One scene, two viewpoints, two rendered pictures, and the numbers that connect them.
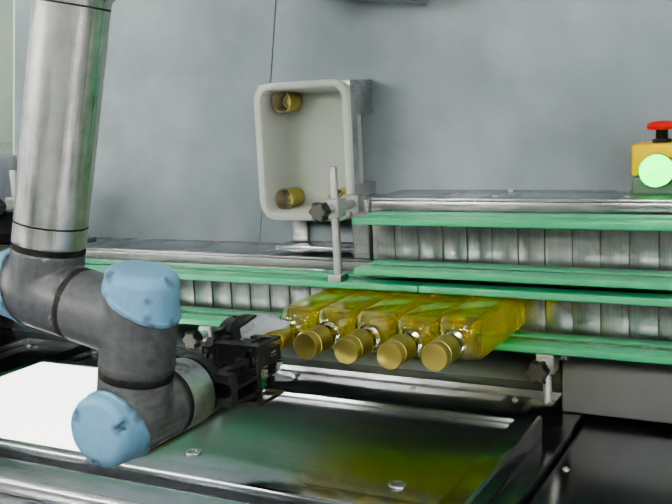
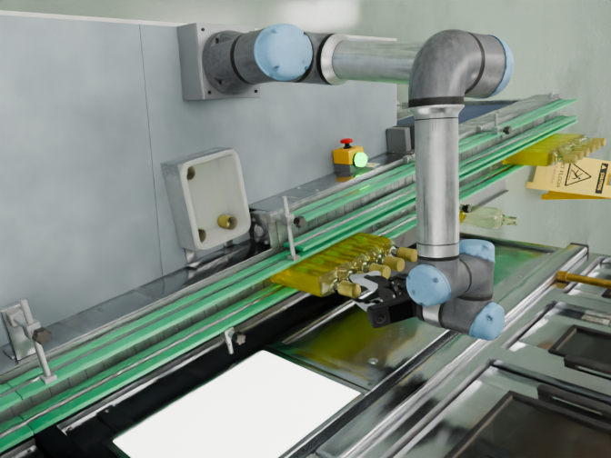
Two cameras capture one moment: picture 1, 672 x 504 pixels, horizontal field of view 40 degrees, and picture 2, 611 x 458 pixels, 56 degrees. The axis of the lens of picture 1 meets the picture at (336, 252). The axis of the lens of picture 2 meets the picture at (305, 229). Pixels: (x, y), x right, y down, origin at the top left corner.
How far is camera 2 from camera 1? 1.56 m
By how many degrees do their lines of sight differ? 68
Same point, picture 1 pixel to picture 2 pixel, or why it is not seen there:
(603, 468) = not seen: hidden behind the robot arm
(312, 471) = (416, 328)
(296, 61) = (168, 144)
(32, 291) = (460, 276)
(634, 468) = not seen: hidden behind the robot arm
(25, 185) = (455, 221)
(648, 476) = not seen: hidden behind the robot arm
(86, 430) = (495, 324)
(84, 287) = (471, 261)
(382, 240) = (282, 232)
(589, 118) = (313, 144)
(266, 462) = (398, 339)
